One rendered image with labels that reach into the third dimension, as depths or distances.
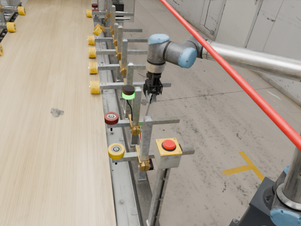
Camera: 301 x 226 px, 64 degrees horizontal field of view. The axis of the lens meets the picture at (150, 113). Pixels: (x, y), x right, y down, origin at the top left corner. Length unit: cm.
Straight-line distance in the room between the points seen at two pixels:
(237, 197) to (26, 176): 172
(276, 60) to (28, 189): 111
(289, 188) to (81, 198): 87
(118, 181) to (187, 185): 96
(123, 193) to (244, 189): 132
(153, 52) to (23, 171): 76
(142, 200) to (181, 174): 108
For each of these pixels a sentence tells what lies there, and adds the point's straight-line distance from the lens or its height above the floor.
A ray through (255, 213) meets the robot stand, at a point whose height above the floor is 53.
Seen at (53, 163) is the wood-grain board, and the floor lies 90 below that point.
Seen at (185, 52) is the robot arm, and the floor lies 136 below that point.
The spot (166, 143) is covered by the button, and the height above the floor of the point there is 123.
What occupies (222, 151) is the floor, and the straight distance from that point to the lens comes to 263.
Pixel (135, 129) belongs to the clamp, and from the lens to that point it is 133.
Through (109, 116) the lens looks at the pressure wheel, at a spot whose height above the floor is 91.
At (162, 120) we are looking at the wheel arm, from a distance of 143.
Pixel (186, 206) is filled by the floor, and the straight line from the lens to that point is 211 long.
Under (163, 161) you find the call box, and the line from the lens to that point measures 76.
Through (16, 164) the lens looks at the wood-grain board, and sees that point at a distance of 120.
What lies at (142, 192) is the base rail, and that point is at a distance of 128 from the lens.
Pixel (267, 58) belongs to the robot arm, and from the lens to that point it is 110.
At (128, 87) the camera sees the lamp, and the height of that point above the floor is 111.
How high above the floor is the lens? 176
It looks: 38 degrees down
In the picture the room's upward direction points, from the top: 7 degrees clockwise
